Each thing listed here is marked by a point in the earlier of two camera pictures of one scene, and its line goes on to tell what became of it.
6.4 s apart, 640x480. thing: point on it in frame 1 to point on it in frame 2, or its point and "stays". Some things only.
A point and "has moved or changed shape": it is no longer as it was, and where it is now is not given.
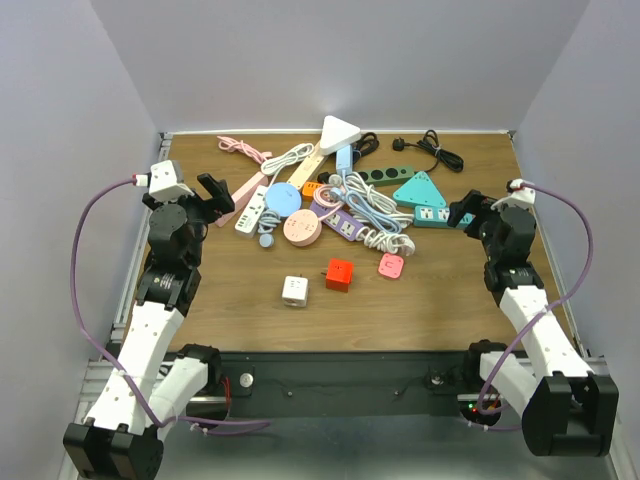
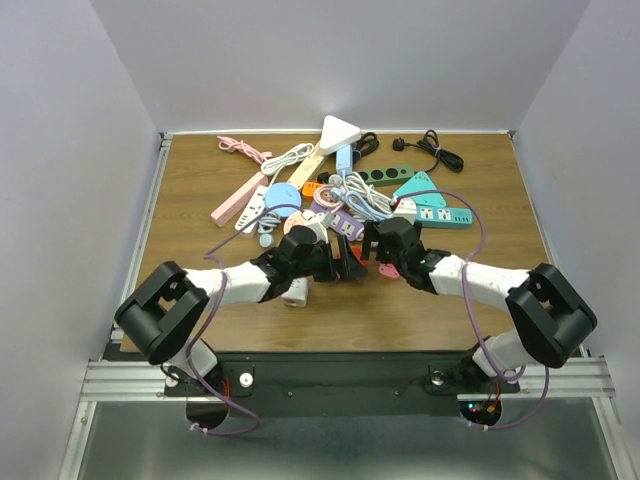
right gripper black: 475,203 to 372,233
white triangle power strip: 337,134 stays
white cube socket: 295,291 stays
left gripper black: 218,191 to 345,267
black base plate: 339,385 stays
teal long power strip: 438,216 stays
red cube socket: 339,274 has moved or changed shape
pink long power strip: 241,198 stays
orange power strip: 308,190 stays
